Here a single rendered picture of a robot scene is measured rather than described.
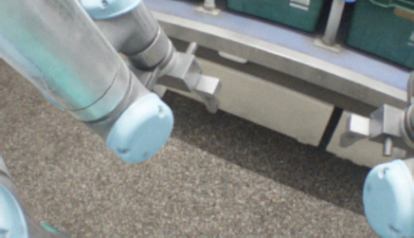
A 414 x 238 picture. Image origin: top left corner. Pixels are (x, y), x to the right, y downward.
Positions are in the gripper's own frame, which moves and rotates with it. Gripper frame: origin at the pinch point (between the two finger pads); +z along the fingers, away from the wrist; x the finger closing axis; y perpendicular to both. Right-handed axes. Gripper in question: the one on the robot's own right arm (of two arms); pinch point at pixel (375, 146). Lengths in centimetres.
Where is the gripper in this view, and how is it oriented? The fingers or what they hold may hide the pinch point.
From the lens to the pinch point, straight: 63.5
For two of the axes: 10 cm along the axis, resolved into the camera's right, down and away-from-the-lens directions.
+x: 9.7, 2.5, -0.6
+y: -2.6, 9.1, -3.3
